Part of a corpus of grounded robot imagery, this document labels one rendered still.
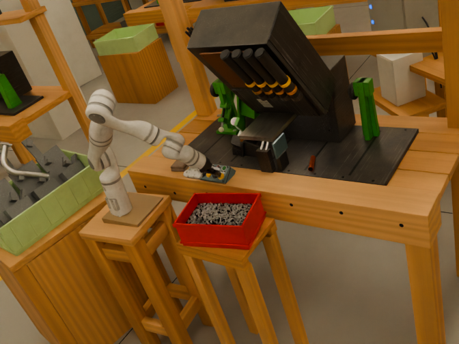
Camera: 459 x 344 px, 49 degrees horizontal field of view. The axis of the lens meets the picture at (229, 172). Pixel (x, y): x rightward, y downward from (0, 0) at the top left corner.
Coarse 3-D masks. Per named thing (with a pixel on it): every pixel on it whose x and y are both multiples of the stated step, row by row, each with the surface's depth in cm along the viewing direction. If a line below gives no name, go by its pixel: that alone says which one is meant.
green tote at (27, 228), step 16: (80, 160) 281; (80, 176) 258; (96, 176) 266; (64, 192) 253; (80, 192) 260; (96, 192) 267; (32, 208) 241; (48, 208) 248; (64, 208) 255; (80, 208) 261; (16, 224) 237; (32, 224) 243; (48, 224) 249; (0, 240) 243; (16, 240) 238; (32, 240) 244; (16, 256) 240
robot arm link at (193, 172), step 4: (200, 152) 206; (200, 156) 204; (204, 156) 207; (196, 160) 203; (200, 160) 204; (204, 160) 206; (192, 164) 203; (196, 164) 204; (200, 164) 205; (204, 164) 206; (192, 168) 206; (196, 168) 205; (200, 168) 206; (184, 172) 208; (188, 172) 207; (192, 172) 206; (196, 172) 205; (200, 172) 206; (184, 176) 208; (188, 176) 207; (192, 176) 205; (196, 176) 204; (200, 176) 204
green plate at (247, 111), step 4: (236, 96) 218; (240, 100) 220; (240, 104) 222; (244, 104) 220; (240, 108) 223; (244, 108) 222; (248, 108) 220; (240, 112) 224; (244, 112) 223; (248, 112) 222; (252, 112) 220; (240, 116) 225; (244, 116) 228; (248, 116) 223; (252, 116) 222; (256, 116) 223
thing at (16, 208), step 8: (0, 184) 259; (8, 184) 261; (0, 192) 258; (8, 192) 260; (16, 192) 262; (0, 200) 257; (8, 200) 259; (24, 200) 258; (0, 208) 256; (8, 208) 253; (16, 208) 255; (24, 208) 257; (0, 216) 255; (8, 216) 255
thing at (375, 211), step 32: (160, 160) 258; (160, 192) 253; (192, 192) 238; (224, 192) 224; (256, 192) 212; (288, 192) 203; (320, 192) 197; (352, 192) 191; (384, 192) 186; (416, 192) 181; (320, 224) 201; (352, 224) 191; (384, 224) 182; (416, 224) 174
